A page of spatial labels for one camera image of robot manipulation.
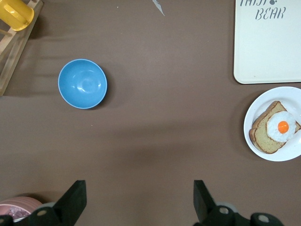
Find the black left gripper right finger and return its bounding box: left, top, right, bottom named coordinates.
left=193, top=179, right=285, bottom=226

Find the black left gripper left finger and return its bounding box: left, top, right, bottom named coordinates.
left=0, top=180, right=87, bottom=226

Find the toast with fried egg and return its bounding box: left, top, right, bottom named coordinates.
left=248, top=100, right=301, bottom=155

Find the toy fried egg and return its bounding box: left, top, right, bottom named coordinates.
left=266, top=111, right=297, bottom=143

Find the white round plate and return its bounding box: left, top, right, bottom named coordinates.
left=243, top=86, right=301, bottom=162

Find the pink ribbed bowl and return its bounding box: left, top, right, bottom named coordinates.
left=0, top=196, right=44, bottom=223

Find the blue bowl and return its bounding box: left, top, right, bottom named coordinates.
left=57, top=58, right=109, bottom=110

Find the wooden cup rack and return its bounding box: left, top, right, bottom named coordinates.
left=0, top=0, right=44, bottom=97

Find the cream bear print tray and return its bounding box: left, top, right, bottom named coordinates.
left=233, top=0, right=301, bottom=85

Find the yellow mug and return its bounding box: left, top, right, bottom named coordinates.
left=0, top=0, right=35, bottom=32

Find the white tape scrap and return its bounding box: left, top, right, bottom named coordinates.
left=152, top=0, right=166, bottom=17

